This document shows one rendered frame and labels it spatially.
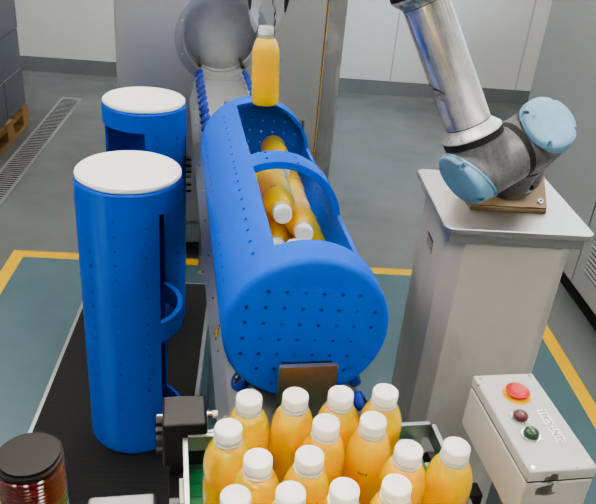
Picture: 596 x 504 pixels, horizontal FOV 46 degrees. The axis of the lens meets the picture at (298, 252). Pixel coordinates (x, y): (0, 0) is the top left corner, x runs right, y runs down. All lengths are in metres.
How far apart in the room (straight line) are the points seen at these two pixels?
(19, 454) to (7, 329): 2.42
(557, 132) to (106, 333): 1.28
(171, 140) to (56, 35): 4.20
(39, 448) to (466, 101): 0.94
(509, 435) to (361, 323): 0.31
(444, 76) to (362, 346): 0.51
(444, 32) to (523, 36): 5.39
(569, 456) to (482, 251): 0.60
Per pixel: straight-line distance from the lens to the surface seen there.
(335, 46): 2.49
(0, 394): 2.82
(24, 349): 3.02
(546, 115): 1.44
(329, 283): 1.14
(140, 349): 2.04
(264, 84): 1.75
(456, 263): 1.54
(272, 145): 1.86
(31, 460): 0.74
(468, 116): 1.34
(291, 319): 1.16
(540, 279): 1.62
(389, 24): 6.38
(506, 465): 1.07
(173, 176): 1.87
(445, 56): 1.32
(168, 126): 2.41
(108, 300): 1.96
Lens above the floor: 1.77
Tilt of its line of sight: 29 degrees down
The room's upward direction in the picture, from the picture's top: 5 degrees clockwise
